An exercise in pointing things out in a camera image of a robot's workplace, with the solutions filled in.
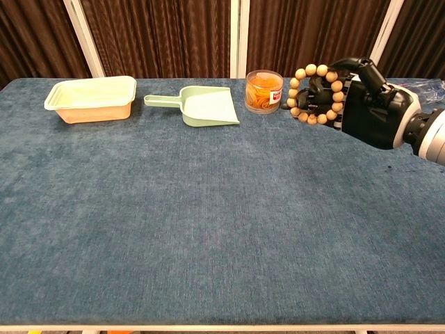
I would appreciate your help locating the cream rectangular plastic tray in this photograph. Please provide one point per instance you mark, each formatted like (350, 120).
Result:
(90, 95)

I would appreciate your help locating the white screen frame post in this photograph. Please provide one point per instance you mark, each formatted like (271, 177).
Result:
(240, 38)
(387, 31)
(83, 38)

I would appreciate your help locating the dark brown pleated curtain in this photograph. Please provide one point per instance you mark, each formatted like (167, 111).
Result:
(306, 31)
(156, 35)
(34, 35)
(424, 35)

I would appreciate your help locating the blue fabric table mat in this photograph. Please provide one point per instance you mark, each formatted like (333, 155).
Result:
(208, 208)

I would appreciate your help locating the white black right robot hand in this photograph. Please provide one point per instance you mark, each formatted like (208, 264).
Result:
(368, 111)

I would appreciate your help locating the clear jar of rubber bands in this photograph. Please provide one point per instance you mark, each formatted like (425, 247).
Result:
(260, 92)

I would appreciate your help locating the mint green dustpan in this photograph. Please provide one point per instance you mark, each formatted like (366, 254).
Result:
(208, 104)

